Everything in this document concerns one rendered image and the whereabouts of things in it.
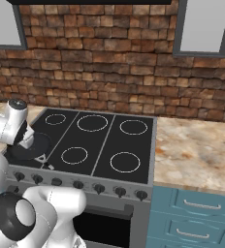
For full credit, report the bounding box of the grey stove with black hob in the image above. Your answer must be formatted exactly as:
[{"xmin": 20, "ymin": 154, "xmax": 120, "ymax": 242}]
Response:
[{"xmin": 2, "ymin": 108, "xmax": 158, "ymax": 248}]

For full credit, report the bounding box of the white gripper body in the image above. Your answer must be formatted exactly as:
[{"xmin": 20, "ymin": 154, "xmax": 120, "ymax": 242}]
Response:
[{"xmin": 22, "ymin": 125, "xmax": 36, "ymax": 150}]

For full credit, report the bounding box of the blue drawer front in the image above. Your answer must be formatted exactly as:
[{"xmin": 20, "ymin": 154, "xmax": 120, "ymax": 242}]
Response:
[
  {"xmin": 165, "ymin": 218, "xmax": 225, "ymax": 248},
  {"xmin": 169, "ymin": 188, "xmax": 225, "ymax": 225}
]

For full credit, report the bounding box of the black stove knob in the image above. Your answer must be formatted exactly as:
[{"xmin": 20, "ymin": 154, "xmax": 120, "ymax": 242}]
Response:
[
  {"xmin": 93, "ymin": 182, "xmax": 106, "ymax": 195},
  {"xmin": 50, "ymin": 176, "xmax": 63, "ymax": 187},
  {"xmin": 135, "ymin": 189, "xmax": 148, "ymax": 202},
  {"xmin": 31, "ymin": 173, "xmax": 44, "ymax": 185},
  {"xmin": 14, "ymin": 170, "xmax": 26, "ymax": 182},
  {"xmin": 72, "ymin": 179, "xmax": 84, "ymax": 191},
  {"xmin": 113, "ymin": 186, "xmax": 127, "ymax": 199}
]

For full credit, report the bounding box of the dark grey oven door handle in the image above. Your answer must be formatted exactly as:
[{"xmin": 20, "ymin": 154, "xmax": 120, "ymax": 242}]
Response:
[{"xmin": 7, "ymin": 184, "xmax": 135, "ymax": 222}]

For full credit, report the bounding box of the black glass oven door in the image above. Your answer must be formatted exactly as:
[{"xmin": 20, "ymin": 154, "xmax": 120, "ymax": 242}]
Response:
[{"xmin": 71, "ymin": 206, "xmax": 134, "ymax": 248}]

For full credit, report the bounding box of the pale metal drawer handle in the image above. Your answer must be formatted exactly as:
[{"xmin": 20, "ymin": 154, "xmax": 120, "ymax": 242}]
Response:
[
  {"xmin": 175, "ymin": 228, "xmax": 211, "ymax": 240},
  {"xmin": 182, "ymin": 199, "xmax": 222, "ymax": 211}
]

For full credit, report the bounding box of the dark grey frying pan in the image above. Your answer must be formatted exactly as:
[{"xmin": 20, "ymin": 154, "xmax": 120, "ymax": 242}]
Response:
[{"xmin": 7, "ymin": 132, "xmax": 56, "ymax": 171}]

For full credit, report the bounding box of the black range hood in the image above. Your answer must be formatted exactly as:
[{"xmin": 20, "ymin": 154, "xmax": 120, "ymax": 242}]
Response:
[{"xmin": 6, "ymin": 0, "xmax": 173, "ymax": 6}]

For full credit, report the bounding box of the grey framed window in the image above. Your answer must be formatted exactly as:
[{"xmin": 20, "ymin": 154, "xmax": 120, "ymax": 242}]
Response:
[
  {"xmin": 172, "ymin": 0, "xmax": 225, "ymax": 59},
  {"xmin": 0, "ymin": 0, "xmax": 29, "ymax": 51}
]

